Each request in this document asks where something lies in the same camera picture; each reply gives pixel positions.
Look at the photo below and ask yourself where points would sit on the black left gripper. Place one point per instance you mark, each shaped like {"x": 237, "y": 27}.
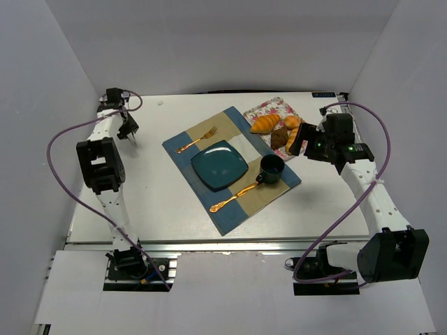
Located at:
{"x": 128, "y": 128}

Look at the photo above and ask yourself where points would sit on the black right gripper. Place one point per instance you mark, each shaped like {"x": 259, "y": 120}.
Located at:
{"x": 301, "y": 138}

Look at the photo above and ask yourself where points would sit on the large orange striped croissant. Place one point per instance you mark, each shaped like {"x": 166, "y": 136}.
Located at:
{"x": 265, "y": 124}

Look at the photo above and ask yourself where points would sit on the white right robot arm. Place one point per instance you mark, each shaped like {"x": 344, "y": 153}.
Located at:
{"x": 395, "y": 250}

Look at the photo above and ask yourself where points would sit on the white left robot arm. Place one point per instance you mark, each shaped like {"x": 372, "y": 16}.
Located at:
{"x": 104, "y": 174}

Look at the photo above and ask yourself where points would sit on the small orange striped croissant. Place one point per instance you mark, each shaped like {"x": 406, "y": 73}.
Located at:
{"x": 291, "y": 140}

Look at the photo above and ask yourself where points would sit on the round orange bun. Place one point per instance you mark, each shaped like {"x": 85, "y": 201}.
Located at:
{"x": 291, "y": 122}

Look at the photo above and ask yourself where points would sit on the chocolate croissant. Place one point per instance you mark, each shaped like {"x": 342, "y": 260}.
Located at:
{"x": 278, "y": 138}

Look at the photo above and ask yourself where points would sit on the blue label sticker right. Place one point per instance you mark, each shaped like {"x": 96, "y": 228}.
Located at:
{"x": 324, "y": 94}

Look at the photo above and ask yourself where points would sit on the dark green mug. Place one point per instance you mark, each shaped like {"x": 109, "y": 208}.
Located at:
{"x": 271, "y": 168}

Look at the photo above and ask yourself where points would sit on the floral rectangular tray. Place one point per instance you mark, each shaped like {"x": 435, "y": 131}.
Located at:
{"x": 275, "y": 105}

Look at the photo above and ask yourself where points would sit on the blue beige patchwork placemat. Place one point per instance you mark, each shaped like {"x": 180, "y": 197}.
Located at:
{"x": 233, "y": 128}

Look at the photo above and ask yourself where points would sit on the gold fork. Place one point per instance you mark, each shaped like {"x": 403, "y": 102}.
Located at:
{"x": 207, "y": 135}

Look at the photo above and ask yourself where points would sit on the teal square plate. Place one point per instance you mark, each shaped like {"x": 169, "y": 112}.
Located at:
{"x": 219, "y": 166}

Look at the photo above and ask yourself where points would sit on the gold spoon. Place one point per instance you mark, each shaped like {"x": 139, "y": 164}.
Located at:
{"x": 214, "y": 208}

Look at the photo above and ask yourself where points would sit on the aluminium table frame rail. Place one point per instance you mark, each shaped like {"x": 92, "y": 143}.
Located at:
{"x": 215, "y": 246}

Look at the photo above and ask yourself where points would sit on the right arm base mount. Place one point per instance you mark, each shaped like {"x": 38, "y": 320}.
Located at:
{"x": 317, "y": 266}

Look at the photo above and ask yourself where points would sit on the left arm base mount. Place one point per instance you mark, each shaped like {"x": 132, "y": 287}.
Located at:
{"x": 131, "y": 271}

